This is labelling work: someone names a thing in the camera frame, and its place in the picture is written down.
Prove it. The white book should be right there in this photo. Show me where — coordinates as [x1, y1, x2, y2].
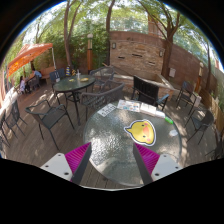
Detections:
[140, 103, 156, 116]

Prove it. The colourful printed sheet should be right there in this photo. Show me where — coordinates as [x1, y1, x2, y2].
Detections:
[117, 100, 140, 112]

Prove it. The grey chair behind dark table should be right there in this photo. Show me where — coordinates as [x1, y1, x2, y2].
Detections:
[90, 66, 115, 88]

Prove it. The grey chair right side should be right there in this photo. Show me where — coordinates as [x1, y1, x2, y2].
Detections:
[188, 108, 214, 139]

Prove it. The round glass patio table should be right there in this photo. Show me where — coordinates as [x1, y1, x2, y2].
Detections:
[84, 102, 182, 186]

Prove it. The black chair far left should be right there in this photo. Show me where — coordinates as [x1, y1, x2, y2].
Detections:
[0, 99, 27, 138]

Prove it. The seated person white top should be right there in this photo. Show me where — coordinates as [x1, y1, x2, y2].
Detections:
[20, 76, 28, 94]

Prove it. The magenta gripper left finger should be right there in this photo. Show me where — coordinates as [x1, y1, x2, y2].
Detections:
[41, 143, 92, 185]

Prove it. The black slatted chair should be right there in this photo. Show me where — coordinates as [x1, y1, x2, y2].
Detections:
[131, 76, 169, 110]

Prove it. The grey mesh chair behind table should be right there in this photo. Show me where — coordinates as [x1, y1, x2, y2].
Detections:
[81, 80, 125, 118]

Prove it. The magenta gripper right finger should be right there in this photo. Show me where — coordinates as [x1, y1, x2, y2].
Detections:
[133, 143, 182, 185]

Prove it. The green marker pen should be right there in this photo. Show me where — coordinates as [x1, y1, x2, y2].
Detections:
[165, 117, 174, 124]

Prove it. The seated person blue shirt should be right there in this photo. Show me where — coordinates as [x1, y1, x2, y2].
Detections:
[31, 70, 42, 88]

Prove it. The wooden lamp post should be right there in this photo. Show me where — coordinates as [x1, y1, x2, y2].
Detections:
[87, 33, 93, 73]

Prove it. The dark round patio table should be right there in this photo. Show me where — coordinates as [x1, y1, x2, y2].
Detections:
[53, 75, 96, 124]

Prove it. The grey mesh chair near left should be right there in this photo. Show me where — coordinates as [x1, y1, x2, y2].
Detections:
[25, 100, 73, 150]

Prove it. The orange canopy tent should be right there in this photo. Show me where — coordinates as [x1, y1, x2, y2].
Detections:
[5, 42, 57, 91]

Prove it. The dark chair far right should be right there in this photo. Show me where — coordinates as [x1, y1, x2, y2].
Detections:
[176, 81, 196, 106]

